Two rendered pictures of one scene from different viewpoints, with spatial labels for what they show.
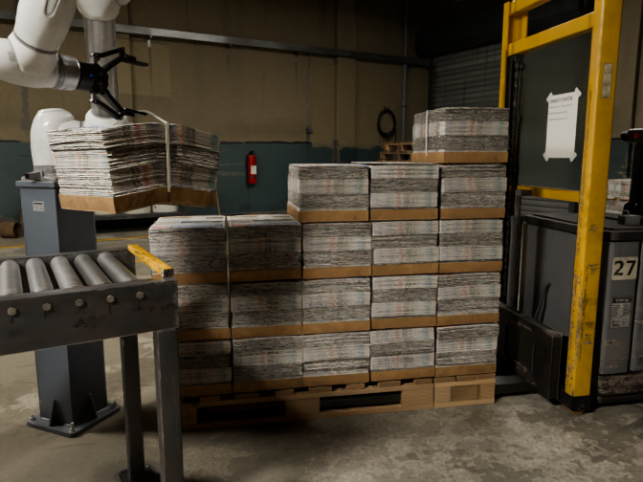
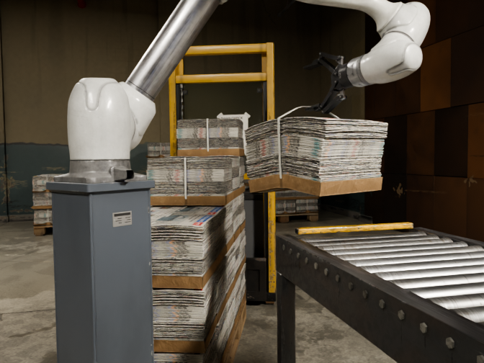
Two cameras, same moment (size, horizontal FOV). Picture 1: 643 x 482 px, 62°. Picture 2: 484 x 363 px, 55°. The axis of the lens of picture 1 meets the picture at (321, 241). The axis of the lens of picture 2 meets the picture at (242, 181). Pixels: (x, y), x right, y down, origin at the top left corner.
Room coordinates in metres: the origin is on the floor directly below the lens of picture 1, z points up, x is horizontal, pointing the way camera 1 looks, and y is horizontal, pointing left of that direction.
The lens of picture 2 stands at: (1.40, 2.13, 1.06)
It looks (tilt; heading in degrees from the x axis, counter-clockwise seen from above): 3 degrees down; 287
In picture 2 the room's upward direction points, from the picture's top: 1 degrees counter-clockwise
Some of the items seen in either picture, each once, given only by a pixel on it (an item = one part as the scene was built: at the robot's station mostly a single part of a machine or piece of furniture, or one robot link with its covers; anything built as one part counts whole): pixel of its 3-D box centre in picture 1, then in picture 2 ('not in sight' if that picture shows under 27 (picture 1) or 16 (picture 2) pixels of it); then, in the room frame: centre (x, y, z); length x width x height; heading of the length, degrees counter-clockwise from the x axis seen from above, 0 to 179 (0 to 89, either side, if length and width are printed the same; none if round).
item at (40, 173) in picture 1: (52, 173); (104, 171); (2.10, 1.05, 1.03); 0.22 x 0.18 x 0.06; 157
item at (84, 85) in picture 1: (90, 77); (343, 76); (1.51, 0.63, 1.31); 0.09 x 0.07 x 0.08; 141
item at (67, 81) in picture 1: (63, 72); (361, 71); (1.46, 0.68, 1.31); 0.09 x 0.06 x 0.09; 51
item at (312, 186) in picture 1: (325, 190); (191, 180); (2.31, -0.02, 0.95); 0.38 x 0.29 x 0.23; 11
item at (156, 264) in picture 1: (148, 258); (355, 227); (1.48, 0.49, 0.81); 0.43 x 0.03 x 0.02; 30
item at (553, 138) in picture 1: (551, 116); (222, 127); (2.50, -1.05, 1.28); 0.57 x 0.01 x 0.65; 11
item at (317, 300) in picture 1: (296, 311); (188, 292); (2.28, 0.11, 0.42); 1.17 x 0.39 x 0.83; 101
